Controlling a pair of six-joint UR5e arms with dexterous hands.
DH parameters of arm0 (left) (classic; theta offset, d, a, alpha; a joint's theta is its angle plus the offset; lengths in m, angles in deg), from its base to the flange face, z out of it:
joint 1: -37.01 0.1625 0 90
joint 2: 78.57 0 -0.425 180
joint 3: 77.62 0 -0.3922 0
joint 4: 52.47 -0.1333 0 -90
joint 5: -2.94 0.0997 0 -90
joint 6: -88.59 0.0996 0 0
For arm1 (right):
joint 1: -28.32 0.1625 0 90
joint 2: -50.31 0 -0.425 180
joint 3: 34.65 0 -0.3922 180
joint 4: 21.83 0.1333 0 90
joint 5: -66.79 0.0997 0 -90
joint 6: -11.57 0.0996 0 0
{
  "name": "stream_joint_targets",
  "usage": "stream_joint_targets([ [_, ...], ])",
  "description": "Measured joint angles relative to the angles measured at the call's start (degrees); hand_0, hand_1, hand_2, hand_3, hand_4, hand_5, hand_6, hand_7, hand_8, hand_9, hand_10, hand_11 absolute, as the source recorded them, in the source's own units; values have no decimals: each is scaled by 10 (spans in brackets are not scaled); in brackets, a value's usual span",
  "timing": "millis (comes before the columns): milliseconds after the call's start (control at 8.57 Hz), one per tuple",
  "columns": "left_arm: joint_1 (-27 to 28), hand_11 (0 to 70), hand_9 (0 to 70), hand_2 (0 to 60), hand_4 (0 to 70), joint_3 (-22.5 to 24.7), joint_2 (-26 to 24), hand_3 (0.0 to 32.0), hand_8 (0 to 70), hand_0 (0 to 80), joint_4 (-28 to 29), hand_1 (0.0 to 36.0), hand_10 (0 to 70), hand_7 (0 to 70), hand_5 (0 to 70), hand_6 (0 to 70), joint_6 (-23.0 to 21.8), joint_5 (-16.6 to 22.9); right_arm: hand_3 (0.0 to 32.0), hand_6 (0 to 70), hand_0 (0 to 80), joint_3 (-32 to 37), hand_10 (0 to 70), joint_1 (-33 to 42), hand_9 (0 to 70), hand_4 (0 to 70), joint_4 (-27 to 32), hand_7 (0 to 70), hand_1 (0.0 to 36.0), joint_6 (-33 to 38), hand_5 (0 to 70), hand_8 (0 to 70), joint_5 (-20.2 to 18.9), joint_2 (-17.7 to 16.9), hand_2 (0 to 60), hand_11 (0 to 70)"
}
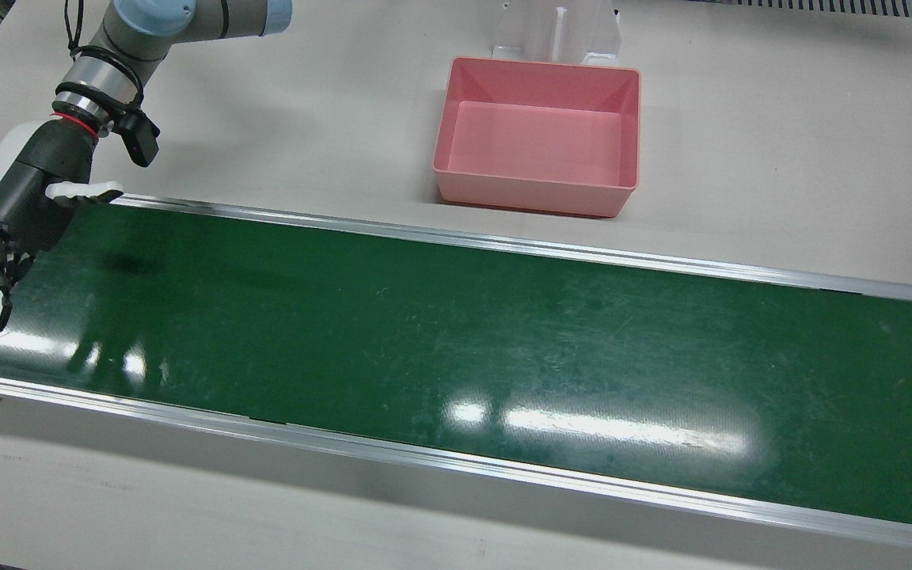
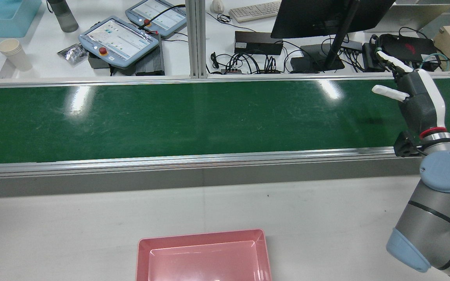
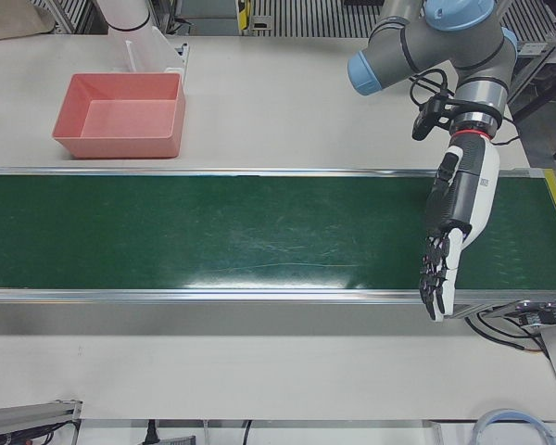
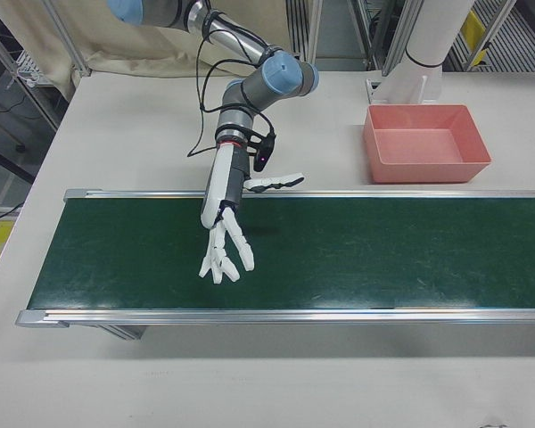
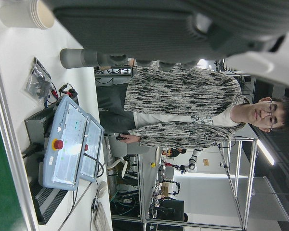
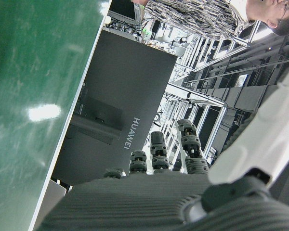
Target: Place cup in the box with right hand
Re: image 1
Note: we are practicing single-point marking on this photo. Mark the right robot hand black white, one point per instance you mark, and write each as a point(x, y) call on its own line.
point(36, 190)

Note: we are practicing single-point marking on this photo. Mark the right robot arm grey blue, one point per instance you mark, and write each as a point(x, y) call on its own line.
point(147, 24)

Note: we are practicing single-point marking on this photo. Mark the pink plastic box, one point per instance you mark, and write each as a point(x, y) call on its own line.
point(539, 142)

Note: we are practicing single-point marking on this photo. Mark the green conveyor belt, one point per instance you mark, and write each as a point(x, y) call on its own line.
point(424, 332)

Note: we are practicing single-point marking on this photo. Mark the dark ribbed strip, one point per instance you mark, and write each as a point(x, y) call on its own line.
point(860, 6)

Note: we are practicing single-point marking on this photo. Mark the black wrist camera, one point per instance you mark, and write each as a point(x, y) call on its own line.
point(142, 142)

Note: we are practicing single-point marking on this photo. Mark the aluminium conveyor rail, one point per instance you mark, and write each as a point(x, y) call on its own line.
point(503, 244)
point(424, 455)

